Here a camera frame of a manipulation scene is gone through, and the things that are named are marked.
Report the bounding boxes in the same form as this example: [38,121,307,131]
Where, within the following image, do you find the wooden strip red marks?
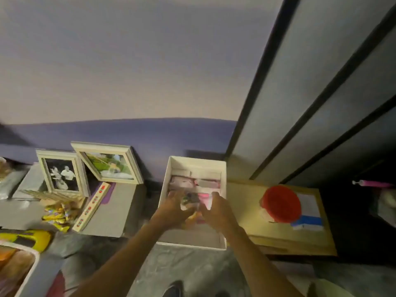
[72,181,111,233]

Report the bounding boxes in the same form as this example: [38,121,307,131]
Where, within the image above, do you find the yellow wooden stool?
[226,179,338,257]

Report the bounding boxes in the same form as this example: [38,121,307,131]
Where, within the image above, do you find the person's left forearm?
[70,218,179,297]

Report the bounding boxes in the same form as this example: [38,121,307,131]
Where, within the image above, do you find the pink white pen tool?
[352,179,394,189]

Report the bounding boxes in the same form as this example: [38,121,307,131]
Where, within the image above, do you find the black white photo frame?
[35,148,90,198]

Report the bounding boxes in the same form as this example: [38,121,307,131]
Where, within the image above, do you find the purple paper sheet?
[100,182,117,205]

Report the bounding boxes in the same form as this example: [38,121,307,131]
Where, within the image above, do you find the person's right forearm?
[222,225,305,297]

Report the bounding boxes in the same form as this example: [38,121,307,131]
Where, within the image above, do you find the white snack basket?
[0,240,40,297]

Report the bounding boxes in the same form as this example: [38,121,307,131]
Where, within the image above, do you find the red plastic bowl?
[259,185,302,224]

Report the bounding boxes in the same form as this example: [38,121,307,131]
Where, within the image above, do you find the yellow candy wrappers pile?
[42,202,76,233]

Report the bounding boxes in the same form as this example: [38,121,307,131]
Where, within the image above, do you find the person's left shoe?
[162,280,184,297]

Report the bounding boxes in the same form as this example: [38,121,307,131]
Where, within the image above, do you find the silver foil packet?
[0,169,29,200]

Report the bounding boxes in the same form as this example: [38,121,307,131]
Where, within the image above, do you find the person's left hand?
[151,191,196,231]

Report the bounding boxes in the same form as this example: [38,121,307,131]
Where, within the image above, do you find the orange snack packet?
[0,246,18,262]

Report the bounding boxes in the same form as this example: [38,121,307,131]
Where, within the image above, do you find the green landscape photo frame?
[70,141,144,185]

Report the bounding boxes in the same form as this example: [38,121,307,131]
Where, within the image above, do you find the pink stool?
[45,270,68,297]

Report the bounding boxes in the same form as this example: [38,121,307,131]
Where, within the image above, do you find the grey flat packet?
[12,162,47,201]

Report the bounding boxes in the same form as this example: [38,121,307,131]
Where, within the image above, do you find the wooden stick rack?
[21,188,84,203]

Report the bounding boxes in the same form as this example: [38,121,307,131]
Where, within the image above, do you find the white child sandal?
[371,188,396,229]

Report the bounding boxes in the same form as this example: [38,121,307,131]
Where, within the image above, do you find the person's right hand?
[199,191,239,235]

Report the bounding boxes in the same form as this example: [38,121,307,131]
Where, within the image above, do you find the white cardboard box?
[157,156,228,252]

